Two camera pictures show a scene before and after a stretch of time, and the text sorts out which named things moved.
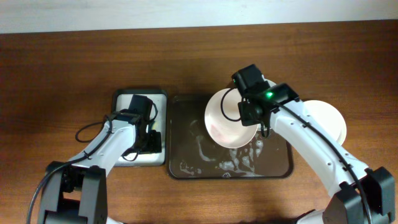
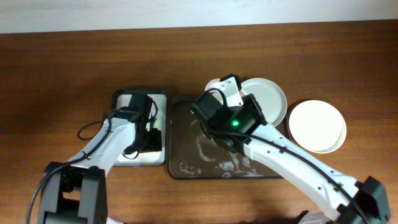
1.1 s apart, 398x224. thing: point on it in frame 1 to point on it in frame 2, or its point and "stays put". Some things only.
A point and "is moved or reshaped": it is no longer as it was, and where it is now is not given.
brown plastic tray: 192,154 stays put
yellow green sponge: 156,126 stays put
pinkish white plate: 223,121 is moved or reshaped
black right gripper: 249,113 to 254,104
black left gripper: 152,140 stays put
